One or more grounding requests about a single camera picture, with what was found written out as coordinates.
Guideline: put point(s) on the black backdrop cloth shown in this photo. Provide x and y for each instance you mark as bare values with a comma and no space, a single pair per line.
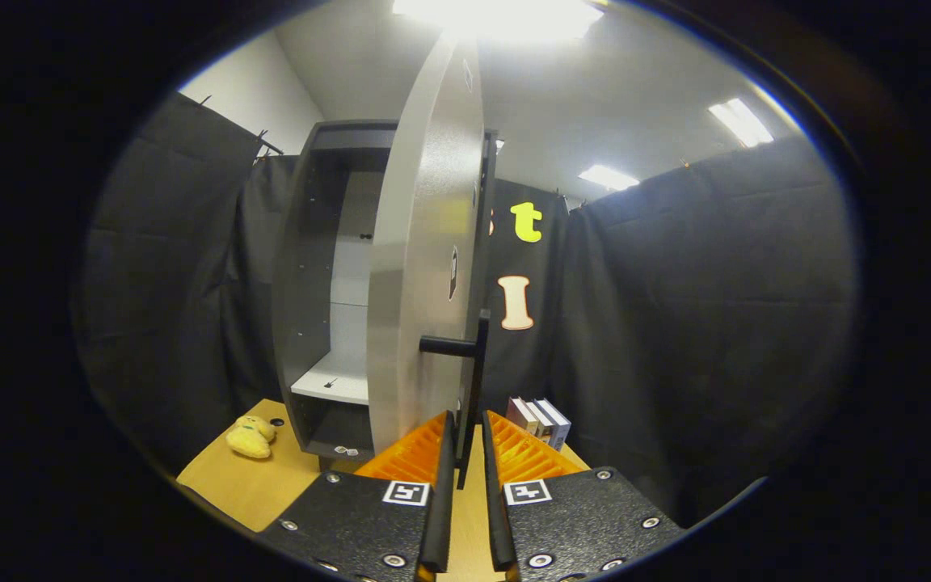
676,323

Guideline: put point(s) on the yellow plush toy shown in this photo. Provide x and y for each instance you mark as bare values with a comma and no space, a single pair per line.
249,440

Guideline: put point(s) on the white cabinet shelf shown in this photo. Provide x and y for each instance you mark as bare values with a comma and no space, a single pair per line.
336,380

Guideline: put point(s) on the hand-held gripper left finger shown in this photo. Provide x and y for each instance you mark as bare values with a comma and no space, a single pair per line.
437,501

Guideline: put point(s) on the large ceiling light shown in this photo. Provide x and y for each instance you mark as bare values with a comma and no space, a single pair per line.
506,16

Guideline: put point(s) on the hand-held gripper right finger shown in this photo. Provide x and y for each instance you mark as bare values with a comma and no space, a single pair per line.
496,509

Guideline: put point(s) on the grey spine book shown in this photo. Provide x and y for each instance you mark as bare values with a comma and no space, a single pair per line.
540,420

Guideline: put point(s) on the beige cabinet door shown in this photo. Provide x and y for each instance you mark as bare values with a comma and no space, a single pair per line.
417,283

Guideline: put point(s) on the dark grey cabinet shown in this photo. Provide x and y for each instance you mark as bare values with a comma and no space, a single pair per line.
308,283

